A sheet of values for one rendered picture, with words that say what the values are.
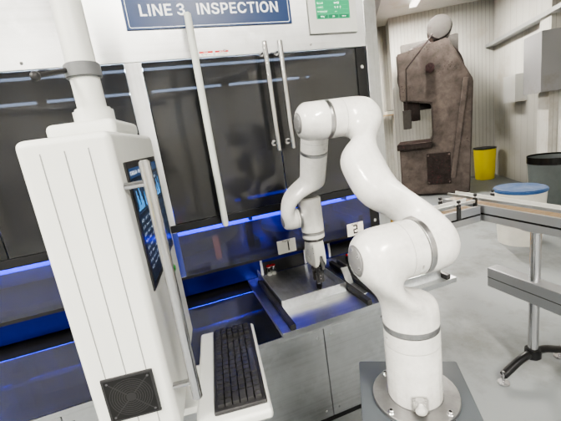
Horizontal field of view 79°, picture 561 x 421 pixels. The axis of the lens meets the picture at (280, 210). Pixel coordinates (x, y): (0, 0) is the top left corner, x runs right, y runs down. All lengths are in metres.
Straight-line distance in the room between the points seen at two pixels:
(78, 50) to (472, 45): 8.07
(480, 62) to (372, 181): 7.90
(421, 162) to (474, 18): 3.29
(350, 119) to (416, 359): 0.57
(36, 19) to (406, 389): 1.46
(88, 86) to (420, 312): 0.94
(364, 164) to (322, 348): 1.14
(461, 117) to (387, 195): 5.95
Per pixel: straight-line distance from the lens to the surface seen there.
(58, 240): 0.84
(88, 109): 1.01
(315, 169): 1.11
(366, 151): 0.81
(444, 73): 6.73
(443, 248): 0.74
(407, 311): 0.75
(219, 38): 1.41
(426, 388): 0.87
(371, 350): 1.91
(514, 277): 2.31
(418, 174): 6.78
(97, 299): 0.87
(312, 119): 0.87
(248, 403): 1.04
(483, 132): 8.62
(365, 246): 0.68
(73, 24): 1.06
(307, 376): 1.80
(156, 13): 1.41
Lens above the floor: 1.49
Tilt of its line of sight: 13 degrees down
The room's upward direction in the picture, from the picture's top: 8 degrees counter-clockwise
